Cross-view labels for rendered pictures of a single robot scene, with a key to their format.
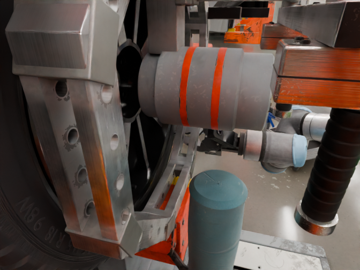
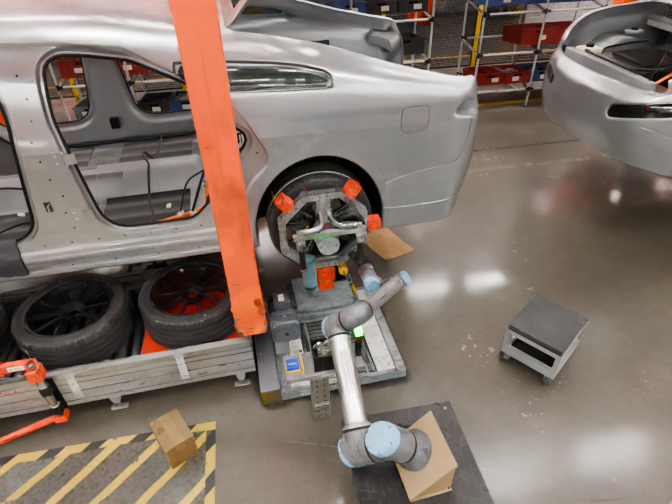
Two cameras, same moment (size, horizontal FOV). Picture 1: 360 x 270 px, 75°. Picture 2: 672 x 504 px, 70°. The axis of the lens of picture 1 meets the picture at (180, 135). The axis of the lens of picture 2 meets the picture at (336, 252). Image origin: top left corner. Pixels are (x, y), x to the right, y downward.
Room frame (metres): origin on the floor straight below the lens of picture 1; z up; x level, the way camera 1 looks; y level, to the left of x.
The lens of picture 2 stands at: (-0.60, -2.20, 2.54)
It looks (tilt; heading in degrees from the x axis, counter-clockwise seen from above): 37 degrees down; 63
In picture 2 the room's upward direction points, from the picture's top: 1 degrees counter-clockwise
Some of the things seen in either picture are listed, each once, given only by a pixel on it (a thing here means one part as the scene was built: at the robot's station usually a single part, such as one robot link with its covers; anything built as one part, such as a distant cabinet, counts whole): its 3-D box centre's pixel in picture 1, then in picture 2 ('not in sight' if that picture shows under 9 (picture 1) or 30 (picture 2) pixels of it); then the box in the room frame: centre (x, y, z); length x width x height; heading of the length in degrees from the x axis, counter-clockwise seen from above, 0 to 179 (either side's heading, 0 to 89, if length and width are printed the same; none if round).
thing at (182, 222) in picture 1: (157, 222); (324, 271); (0.44, 0.06, 0.48); 0.16 x 0.12 x 0.17; 75
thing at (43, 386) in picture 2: not in sight; (47, 392); (-1.30, 0.07, 0.30); 0.09 x 0.05 x 0.50; 165
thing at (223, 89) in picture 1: (206, 89); (325, 236); (0.41, -0.05, 0.85); 0.21 x 0.14 x 0.14; 75
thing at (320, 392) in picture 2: not in sight; (319, 389); (0.08, -0.58, 0.21); 0.10 x 0.10 x 0.42; 75
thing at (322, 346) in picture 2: not in sight; (329, 352); (0.15, -0.60, 0.51); 0.20 x 0.14 x 0.13; 164
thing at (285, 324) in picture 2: not in sight; (283, 318); (0.10, 0.01, 0.26); 0.42 x 0.18 x 0.35; 75
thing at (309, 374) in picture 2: not in sight; (323, 363); (0.11, -0.59, 0.44); 0.43 x 0.17 x 0.03; 165
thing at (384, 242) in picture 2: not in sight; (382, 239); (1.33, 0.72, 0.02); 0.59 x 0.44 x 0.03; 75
